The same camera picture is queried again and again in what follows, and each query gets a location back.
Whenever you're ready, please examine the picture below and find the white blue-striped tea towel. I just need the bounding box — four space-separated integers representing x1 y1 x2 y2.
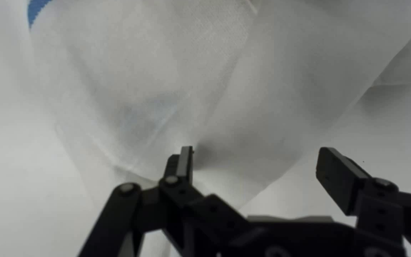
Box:
25 0 411 226

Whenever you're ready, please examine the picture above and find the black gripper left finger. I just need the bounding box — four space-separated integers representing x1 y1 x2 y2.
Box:
76 144 251 257

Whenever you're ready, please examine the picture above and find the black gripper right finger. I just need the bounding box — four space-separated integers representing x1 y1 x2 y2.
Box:
316 146 411 257

